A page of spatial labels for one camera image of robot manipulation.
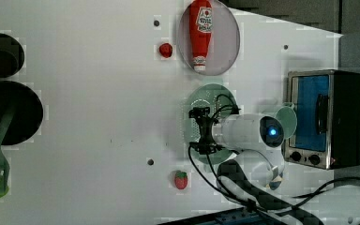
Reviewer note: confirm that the red toy strawberry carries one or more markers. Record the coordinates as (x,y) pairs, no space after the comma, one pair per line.
(181,180)

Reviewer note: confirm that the small black pot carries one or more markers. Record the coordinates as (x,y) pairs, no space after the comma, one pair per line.
(11,56)

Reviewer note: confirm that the red plush ketchup bottle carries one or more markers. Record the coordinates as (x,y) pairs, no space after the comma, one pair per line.
(200,31)

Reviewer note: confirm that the small red toy tomato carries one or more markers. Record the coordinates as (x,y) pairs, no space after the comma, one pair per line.
(166,50)

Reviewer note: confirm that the silver black toaster oven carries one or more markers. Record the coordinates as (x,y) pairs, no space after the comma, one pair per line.
(327,107)

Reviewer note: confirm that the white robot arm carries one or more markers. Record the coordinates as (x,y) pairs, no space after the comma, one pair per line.
(244,179)

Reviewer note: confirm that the large black round pan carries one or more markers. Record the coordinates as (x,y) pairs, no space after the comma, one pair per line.
(28,111)

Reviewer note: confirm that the small mint green cup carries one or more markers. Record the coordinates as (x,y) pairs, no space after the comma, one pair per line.
(286,116)

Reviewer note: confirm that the blue metal table frame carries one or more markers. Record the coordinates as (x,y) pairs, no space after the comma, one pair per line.
(238,216)

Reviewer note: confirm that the mint green oval strainer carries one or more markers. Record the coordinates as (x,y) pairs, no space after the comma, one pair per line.
(222,103)

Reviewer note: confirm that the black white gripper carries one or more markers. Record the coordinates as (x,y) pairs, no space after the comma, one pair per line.
(206,145)

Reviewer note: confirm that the grey round plate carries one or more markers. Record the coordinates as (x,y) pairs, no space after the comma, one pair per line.
(224,45)

